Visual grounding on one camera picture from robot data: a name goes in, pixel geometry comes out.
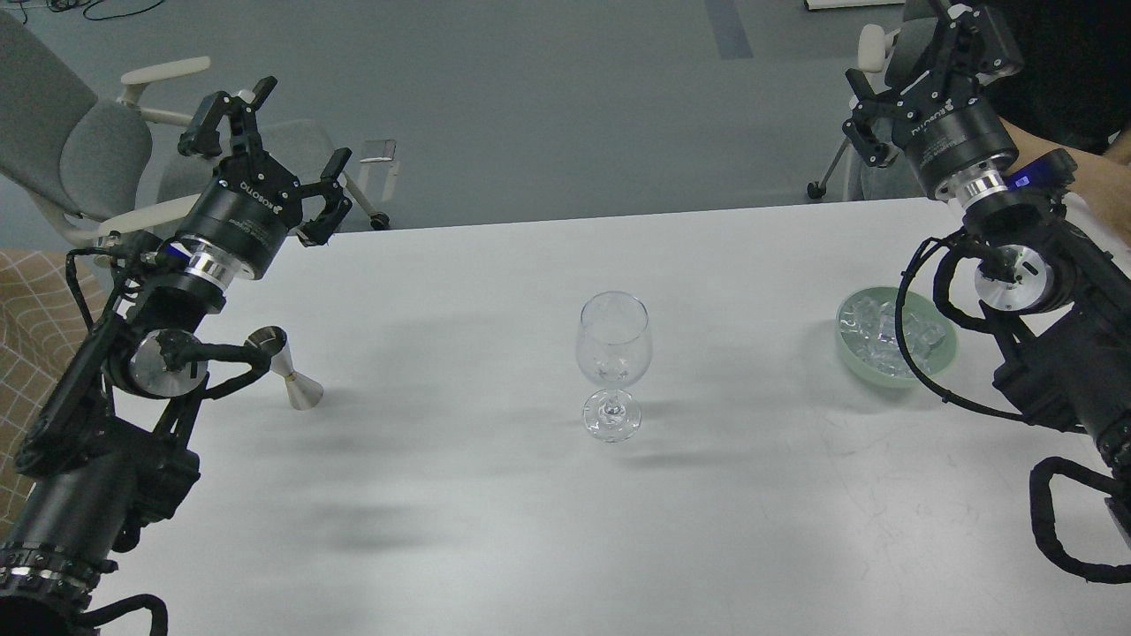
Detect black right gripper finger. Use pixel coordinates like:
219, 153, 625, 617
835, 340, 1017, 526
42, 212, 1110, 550
926, 1, 1025, 89
843, 68, 910, 167

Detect steel double jigger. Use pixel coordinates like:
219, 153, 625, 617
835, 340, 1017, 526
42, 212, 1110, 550
247, 326, 323, 411

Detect green ice bowl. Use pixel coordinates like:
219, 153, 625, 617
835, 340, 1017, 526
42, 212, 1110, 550
834, 286, 959, 388

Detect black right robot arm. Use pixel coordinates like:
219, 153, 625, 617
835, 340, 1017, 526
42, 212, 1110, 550
843, 1, 1128, 584

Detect grey office chair right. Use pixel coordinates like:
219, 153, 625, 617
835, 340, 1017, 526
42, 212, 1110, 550
806, 19, 939, 201

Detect clear wine glass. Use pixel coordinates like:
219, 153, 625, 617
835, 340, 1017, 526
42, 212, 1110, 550
576, 291, 653, 442

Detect checkered beige cushion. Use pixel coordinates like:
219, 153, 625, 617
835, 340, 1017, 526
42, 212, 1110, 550
1, 248, 87, 534

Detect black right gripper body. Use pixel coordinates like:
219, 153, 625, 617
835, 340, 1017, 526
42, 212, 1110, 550
892, 70, 1019, 201

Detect person black shirt torso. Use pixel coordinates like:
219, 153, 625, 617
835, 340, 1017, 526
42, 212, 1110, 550
984, 1, 1130, 167

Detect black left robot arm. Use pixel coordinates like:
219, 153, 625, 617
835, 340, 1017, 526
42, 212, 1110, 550
3, 76, 353, 635

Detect grey office chair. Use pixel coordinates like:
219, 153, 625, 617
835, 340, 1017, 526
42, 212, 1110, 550
806, 19, 939, 201
3, 12, 391, 248

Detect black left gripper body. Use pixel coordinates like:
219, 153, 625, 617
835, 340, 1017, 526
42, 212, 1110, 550
174, 154, 300, 280

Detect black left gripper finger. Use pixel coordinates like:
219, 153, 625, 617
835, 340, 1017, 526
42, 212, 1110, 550
178, 77, 277, 158
296, 148, 353, 248

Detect grey office chair left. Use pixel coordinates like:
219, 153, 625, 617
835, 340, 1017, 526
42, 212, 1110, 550
3, 12, 391, 248

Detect person forearm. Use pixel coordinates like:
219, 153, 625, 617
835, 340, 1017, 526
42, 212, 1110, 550
1001, 119, 1130, 246

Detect black floor cables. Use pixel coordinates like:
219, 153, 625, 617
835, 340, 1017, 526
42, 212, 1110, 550
0, 0, 167, 24

